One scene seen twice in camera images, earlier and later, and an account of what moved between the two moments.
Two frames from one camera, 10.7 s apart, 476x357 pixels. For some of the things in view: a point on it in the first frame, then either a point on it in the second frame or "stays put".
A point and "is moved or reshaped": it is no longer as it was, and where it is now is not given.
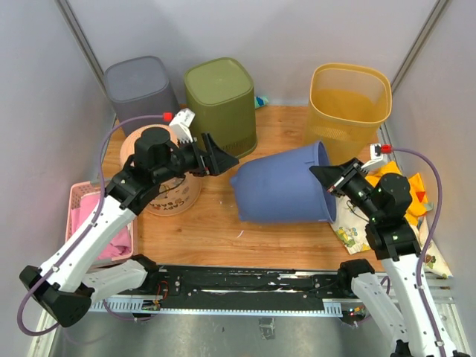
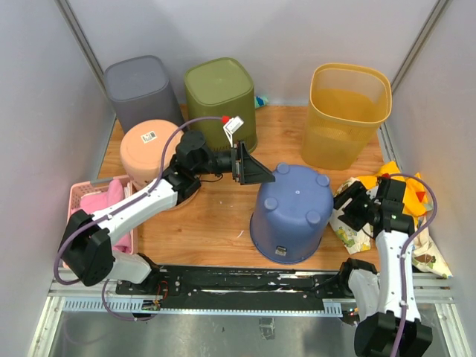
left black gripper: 222,161 -> 249,170
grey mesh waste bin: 139,87 stays put
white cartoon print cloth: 350,230 stays put
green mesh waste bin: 221,97 stays put
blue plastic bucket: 284,189 is moved or reshaped
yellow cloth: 418,200 stays put
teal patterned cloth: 260,101 stays put
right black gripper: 335,177 -> 358,190
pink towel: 121,246 stays put
